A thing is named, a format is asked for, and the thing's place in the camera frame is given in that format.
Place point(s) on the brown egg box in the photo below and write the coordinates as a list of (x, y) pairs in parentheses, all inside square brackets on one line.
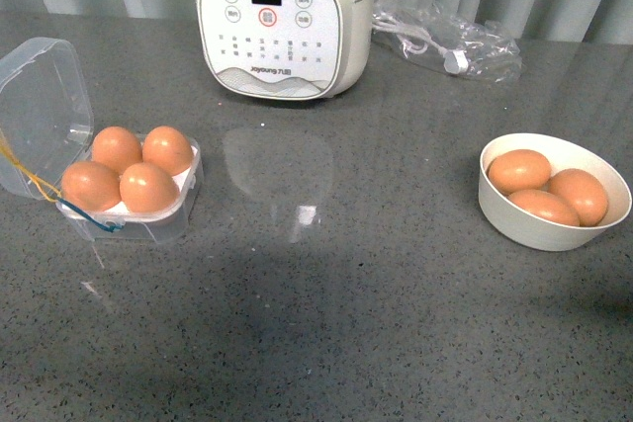
[(91, 186), (117, 148), (169, 149)]

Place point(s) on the brown egg back left box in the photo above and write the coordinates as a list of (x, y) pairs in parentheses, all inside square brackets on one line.
[(117, 148)]

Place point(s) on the brown egg back right box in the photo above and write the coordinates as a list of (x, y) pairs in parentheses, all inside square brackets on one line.
[(169, 149)]

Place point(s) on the clear plastic egg box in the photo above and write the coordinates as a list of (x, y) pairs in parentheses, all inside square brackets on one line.
[(48, 121)]

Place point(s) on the brown egg hidden in bowl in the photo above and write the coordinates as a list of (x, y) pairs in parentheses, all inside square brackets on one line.
[(519, 169)]

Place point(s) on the white Joyoung blender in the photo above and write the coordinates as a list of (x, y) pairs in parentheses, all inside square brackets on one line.
[(292, 50)]

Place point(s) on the white round bowl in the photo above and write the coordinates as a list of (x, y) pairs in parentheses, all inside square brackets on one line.
[(536, 232)]

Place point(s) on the blue rubber band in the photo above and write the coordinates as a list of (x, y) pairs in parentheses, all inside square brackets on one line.
[(111, 228)]

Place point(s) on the clear plastic bag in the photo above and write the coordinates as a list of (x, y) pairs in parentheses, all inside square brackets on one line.
[(422, 32)]

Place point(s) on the yellow rubber band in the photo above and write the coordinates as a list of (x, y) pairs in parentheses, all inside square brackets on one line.
[(48, 191)]

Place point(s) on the brown egg front left box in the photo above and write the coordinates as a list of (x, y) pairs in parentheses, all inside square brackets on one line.
[(91, 186)]

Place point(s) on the brown egg front in bowl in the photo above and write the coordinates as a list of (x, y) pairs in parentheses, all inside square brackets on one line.
[(546, 206)]

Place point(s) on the brown egg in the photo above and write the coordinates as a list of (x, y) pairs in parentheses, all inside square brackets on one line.
[(546, 206), (146, 188), (583, 192)]

